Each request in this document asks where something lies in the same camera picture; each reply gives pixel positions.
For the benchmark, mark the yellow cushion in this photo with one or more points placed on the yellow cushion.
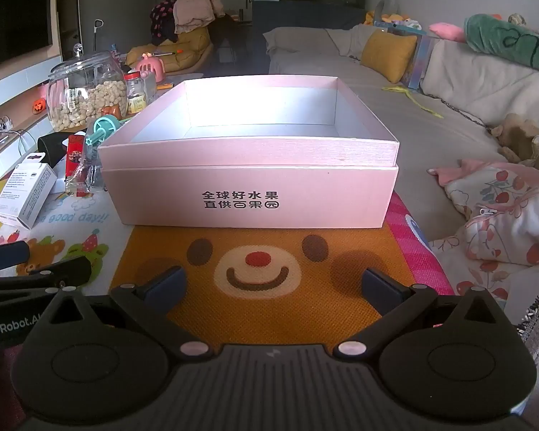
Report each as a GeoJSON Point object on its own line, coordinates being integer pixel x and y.
{"type": "Point", "coordinates": [386, 56]}

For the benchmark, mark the round glass jar of nuts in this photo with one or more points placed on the round glass jar of nuts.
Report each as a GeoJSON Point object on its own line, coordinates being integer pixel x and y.
{"type": "Point", "coordinates": [85, 98]}

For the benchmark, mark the beige covered sofa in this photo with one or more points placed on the beige covered sofa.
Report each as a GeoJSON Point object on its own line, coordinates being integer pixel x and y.
{"type": "Point", "coordinates": [386, 112]}

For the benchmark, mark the black television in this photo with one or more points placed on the black television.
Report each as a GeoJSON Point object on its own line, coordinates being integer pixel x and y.
{"type": "Point", "coordinates": [13, 13]}

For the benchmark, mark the small orange object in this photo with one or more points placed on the small orange object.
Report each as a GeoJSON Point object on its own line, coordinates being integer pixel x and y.
{"type": "Point", "coordinates": [165, 85]}

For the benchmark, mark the pile of pink clothes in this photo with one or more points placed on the pile of pink clothes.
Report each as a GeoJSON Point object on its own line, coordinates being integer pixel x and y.
{"type": "Point", "coordinates": [195, 11]}

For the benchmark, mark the white tv cabinet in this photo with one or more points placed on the white tv cabinet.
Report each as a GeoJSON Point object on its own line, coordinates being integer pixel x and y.
{"type": "Point", "coordinates": [9, 98]}

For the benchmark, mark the brown plush bear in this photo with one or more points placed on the brown plush bear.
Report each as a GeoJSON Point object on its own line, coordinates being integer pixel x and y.
{"type": "Point", "coordinates": [521, 141]}

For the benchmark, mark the pink pig toy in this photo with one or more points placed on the pink pig toy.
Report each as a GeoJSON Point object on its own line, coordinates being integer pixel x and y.
{"type": "Point", "coordinates": [152, 67]}

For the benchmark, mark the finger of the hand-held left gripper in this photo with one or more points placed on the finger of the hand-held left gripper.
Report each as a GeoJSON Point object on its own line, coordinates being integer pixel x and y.
{"type": "Point", "coordinates": [49, 273]}
{"type": "Point", "coordinates": [9, 255]}

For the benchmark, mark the white box with printed text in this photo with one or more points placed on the white box with printed text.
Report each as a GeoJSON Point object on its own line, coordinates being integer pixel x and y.
{"type": "Point", "coordinates": [22, 193]}

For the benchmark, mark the pink floral blanket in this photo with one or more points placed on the pink floral blanket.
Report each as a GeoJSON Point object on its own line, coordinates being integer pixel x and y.
{"type": "Point", "coordinates": [498, 215]}

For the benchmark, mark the red packet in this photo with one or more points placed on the red packet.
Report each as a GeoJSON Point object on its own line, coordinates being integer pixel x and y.
{"type": "Point", "coordinates": [75, 155]}

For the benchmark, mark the iridescent gift bag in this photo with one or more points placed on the iridescent gift bag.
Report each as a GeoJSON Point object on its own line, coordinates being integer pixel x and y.
{"type": "Point", "coordinates": [420, 65]}

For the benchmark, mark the pile of small plush toys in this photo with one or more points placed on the pile of small plush toys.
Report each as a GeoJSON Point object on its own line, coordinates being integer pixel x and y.
{"type": "Point", "coordinates": [399, 20]}

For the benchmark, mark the colourful cartoon printed mat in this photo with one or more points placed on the colourful cartoon printed mat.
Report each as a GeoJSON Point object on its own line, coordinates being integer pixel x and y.
{"type": "Point", "coordinates": [296, 314]}

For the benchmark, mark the teal plastic toy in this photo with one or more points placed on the teal plastic toy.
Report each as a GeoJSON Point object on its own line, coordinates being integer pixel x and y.
{"type": "Point", "coordinates": [99, 131]}

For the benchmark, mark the pink plush toy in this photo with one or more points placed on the pink plush toy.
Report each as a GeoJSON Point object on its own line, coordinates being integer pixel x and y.
{"type": "Point", "coordinates": [447, 31]}

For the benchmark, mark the green plush blanket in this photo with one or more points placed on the green plush blanket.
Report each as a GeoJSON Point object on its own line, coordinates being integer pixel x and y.
{"type": "Point", "coordinates": [503, 38]}

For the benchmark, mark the pink cardboard box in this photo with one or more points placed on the pink cardboard box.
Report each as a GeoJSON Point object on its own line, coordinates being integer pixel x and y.
{"type": "Point", "coordinates": [251, 188]}

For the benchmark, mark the small jar with yellow label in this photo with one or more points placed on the small jar with yellow label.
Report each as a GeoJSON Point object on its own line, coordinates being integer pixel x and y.
{"type": "Point", "coordinates": [135, 94]}

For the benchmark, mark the grey plush toy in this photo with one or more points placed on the grey plush toy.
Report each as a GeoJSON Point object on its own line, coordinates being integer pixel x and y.
{"type": "Point", "coordinates": [386, 6]}

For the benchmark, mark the yellow armchair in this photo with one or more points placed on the yellow armchair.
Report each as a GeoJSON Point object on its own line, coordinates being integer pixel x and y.
{"type": "Point", "coordinates": [188, 49]}

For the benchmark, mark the black pouch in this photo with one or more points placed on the black pouch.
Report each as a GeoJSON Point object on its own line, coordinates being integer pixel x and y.
{"type": "Point", "coordinates": [51, 150]}

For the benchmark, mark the orange pumpkin decoration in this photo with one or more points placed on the orange pumpkin decoration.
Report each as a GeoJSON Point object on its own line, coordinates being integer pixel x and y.
{"type": "Point", "coordinates": [40, 106]}

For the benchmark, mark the yellow ribbon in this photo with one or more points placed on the yellow ribbon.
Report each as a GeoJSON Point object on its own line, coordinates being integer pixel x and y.
{"type": "Point", "coordinates": [408, 94]}

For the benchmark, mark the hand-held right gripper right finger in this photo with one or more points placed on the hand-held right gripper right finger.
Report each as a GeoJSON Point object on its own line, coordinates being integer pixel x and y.
{"type": "Point", "coordinates": [379, 286]}

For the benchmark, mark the black pink-dotted garment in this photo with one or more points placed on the black pink-dotted garment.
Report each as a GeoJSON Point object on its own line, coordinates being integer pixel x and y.
{"type": "Point", "coordinates": [161, 18]}

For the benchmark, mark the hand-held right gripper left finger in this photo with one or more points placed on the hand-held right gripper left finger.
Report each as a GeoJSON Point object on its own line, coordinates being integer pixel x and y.
{"type": "Point", "coordinates": [166, 285]}

